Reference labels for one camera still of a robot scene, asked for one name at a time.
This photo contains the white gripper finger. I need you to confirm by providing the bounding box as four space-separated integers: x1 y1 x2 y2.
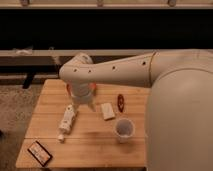
88 103 96 112
73 104 80 110

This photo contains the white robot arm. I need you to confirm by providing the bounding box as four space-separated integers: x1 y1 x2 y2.
59 49 213 171

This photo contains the black orange card box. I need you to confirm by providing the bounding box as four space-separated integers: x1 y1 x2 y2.
27 141 52 167

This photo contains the red oval object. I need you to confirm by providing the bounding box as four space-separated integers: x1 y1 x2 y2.
117 94 125 112

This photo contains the white tube bottle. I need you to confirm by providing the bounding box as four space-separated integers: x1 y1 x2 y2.
58 105 77 143

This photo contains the orange round object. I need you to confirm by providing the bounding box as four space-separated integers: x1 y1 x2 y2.
66 83 96 96

